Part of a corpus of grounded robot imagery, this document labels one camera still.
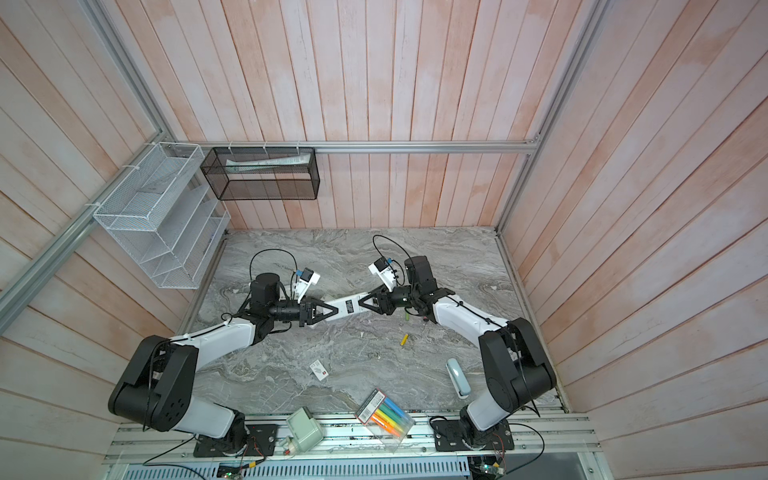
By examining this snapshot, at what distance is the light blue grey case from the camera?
2.61 feet

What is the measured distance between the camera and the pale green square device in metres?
0.71

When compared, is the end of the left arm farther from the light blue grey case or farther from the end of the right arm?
the light blue grey case

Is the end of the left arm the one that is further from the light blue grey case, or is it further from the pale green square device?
the light blue grey case

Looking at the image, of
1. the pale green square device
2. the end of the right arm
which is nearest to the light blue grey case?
the end of the right arm

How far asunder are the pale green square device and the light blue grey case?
1.26ft

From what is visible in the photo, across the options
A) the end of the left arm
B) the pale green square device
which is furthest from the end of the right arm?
the pale green square device
